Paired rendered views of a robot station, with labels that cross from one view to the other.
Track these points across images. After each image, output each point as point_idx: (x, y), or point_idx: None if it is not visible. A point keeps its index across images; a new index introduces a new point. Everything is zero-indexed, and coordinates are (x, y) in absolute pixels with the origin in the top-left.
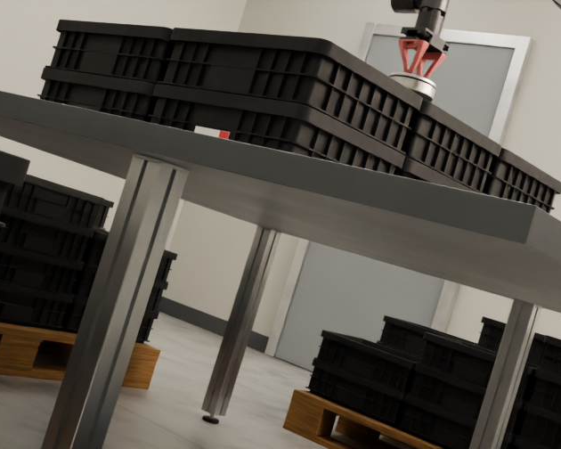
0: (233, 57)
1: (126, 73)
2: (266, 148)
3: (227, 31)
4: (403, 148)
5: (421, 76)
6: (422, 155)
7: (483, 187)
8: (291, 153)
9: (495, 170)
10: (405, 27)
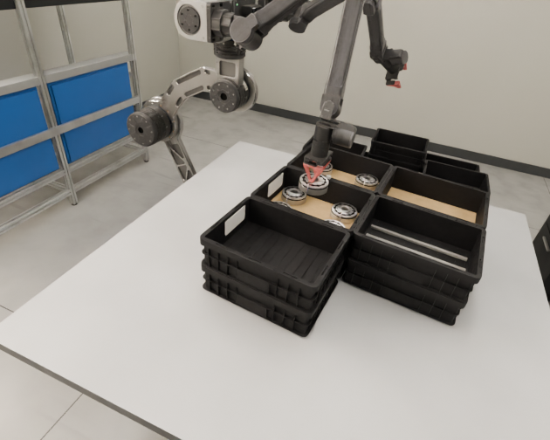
0: (352, 162)
1: (410, 191)
2: (292, 154)
3: (359, 154)
4: (287, 186)
5: (312, 178)
6: (280, 189)
7: (252, 218)
8: (286, 153)
9: (249, 209)
10: (329, 150)
